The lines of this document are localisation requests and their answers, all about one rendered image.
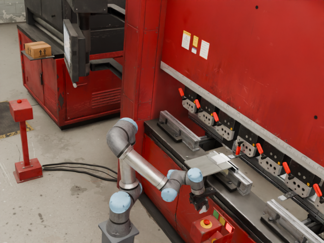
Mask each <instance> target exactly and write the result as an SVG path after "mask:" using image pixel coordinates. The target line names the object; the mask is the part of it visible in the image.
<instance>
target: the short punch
mask: <svg viewBox="0 0 324 243"><path fill-rule="evenodd" d="M222 143H223V146H224V147H225V148H227V149H228V150H229V151H230V152H233V150H234V147H235V143H236V140H234V141H231V140H229V141H228V140H226V139H225V138H223V140H222Z"/></svg>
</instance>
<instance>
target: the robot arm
mask: <svg viewBox="0 0 324 243"><path fill-rule="evenodd" d="M137 130H138V126H137V124H136V122H135V121H133V120H132V119H130V118H122V119H120V120H119V121H117V123H116V124H115V125H114V126H113V127H112V128H111V129H110V130H109V131H108V132H107V135H106V142H107V145H108V147H109V149H110V150H111V152H112V153H113V154H114V155H115V156H116V157H117V158H119V161H120V170H121V180H120V182H119V186H120V190H119V191H118V193H114V194H113V195H112V196H111V198H110V201H109V219H108V221H107V223H106V231H107V233H108V234H109V235H110V236H112V237H115V238H122V237H125V236H127V235H128V234H129V233H130V232H131V229H132V224H131V221H130V219H129V215H130V210H131V208H132V207H133V205H134V203H135V202H136V200H137V199H138V197H139V196H140V194H141V192H142V185H141V183H140V182H139V181H138V179H137V178H136V176H135V171H137V172H138V173H140V174H141V175H142V176H143V177H144V178H145V179H146V180H147V181H149V182H150V183H151V184H152V185H153V186H155V187H156V188H157V189H158V190H159V191H161V197H162V199H163V200H165V201H166V202H172V201H173V200H174V199H175V197H176V196H177V194H178V192H179V190H180V188H181V186H182V185H190V187H191V193H189V196H190V198H189V201H191V202H190V204H191V203H192V204H193V205H194V207H195V209H196V210H197V211H199V210H201V211H200V212H199V214H201V213H203V212H207V210H208V209H209V203H208V199H207V198H206V197H208V196H212V195H215V194H216V190H215V189H214V188H213V187H210V188H204V183H203V175H202V172H201V170H200V169H198V168H191V169H189V171H181V170H169V171H168V174H167V177H166V176H164V175H163V174H162V173H161V172H160V171H158V170H157V169H156V168H155V167H154V166H153V165H151V164H150V163H149V162H148V161H147V160H145V159H144V158H143V157H142V156H141V155H140V154H138V153H137V152H136V151H135V150H134V147H133V145H134V144H135V134H136V133H137Z"/></svg>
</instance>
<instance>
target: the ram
mask: <svg viewBox="0 0 324 243"><path fill-rule="evenodd" d="M184 31H186V32H188V33H190V34H191V35H190V42H189V49H186V48H184V47H182V40H183V32H184ZM194 36H196V37H198V44H197V47H195V46H193V38H194ZM202 40H204V41H206V42H208V43H210V45H209V51H208V57H207V60H206V59H204V58H203V57H201V56H199V55H200V48H201V42H202ZM192 48H195V49H197V51H196V54H195V53H193V52H192ZM161 61H162V62H164V63H165V64H166V65H168V66H169V67H171V68H173V69H174V70H176V71H177V72H179V73H180V74H182V75H183V76H185V77H186V78H188V79H189V80H191V81H192V82H194V83H195V84H197V85H198V86H200V87H202V88H203V89H204V90H206V91H208V92H209V93H211V94H212V95H214V96H215V97H217V98H218V99H220V100H221V101H223V102H224V103H226V104H227V105H229V106H230V107H232V108H233V109H235V110H236V111H238V112H239V113H241V114H242V115H244V116H246V117H247V118H249V119H250V120H252V121H253V122H255V123H256V124H258V125H259V126H261V127H262V128H264V129H265V130H267V131H268V132H270V133H271V134H273V135H274V136H276V137H277V138H279V139H281V140H282V141H283V142H285V143H287V144H288V145H290V146H291V147H293V148H294V149H296V150H297V151H299V152H300V153H302V154H303V155H305V156H306V157H308V158H309V159H311V160H312V161H314V162H316V163H317V164H319V165H320V166H321V167H323V168H324V0H167V7H166V17H165V26H164V36H163V45H162V59H161ZM161 69H162V70H164V71H165V72H167V73H168V74H170V75H171V76H173V77H174V78H175V79H177V80H178V81H180V82H181V83H183V84H184V85H186V86H187V87H189V88H190V89H191V90H193V91H194V92H196V93H197V94H199V95H200V96H202V97H203V98H205V99H206V100H207V101H209V102H210V103H212V104H213V105H215V106H216V107H218V108H219V109H221V110H222V111H223V112H225V113H227V114H228V115H229V116H231V117H232V118H234V119H235V120H237V121H238V122H239V123H241V124H242V125H244V126H245V127H247V128H248V129H250V130H251V131H253V132H254V133H255V134H257V135H258V136H260V137H261V138H263V139H264V140H266V141H267V142H269V143H270V144H272V145H273V146H275V147H276V148H277V149H279V150H280V151H282V152H283V153H285V154H286V155H287V156H289V157H290V158H292V159H293V160H295V161H296V162H298V163H299V164H301V165H302V166H304V167H305V168H307V169H308V170H309V171H311V172H312V173H314V174H315V175H317V176H318V177H319V178H321V179H322V180H324V174H322V173H321V172H319V171H318V170H316V169H315V168H313V167H312V166H310V165H309V164H307V163H306V162H304V161H303V160H302V159H300V158H299V157H297V156H296V155H294V154H293V153H291V152H289V151H288V150H287V149H285V148H284V147H282V146H281V145H279V144H278V143H276V142H275V141H273V140H272V139H270V138H269V137H267V136H266V135H264V134H263V133H261V132H260V131H259V130H257V129H256V128H254V127H253V126H251V125H249V124H248V123H246V122H245V121H243V120H242V119H240V118H239V117H238V116H236V115H235V114H233V113H232V112H230V111H229V110H227V109H226V108H224V107H223V106H221V105H220V104H218V103H217V102H215V101H214V100H212V99H211V98H209V97H208V96H206V95H205V94H203V93H202V92H200V91H199V90H197V89H196V88H194V87H193V86H191V85H190V84H188V83H187V82H186V81H184V80H183V79H181V78H180V77H178V76H177V75H175V74H174V73H172V72H171V71H169V70H168V69H166V68H165V67H163V66H162V65H161Z"/></svg>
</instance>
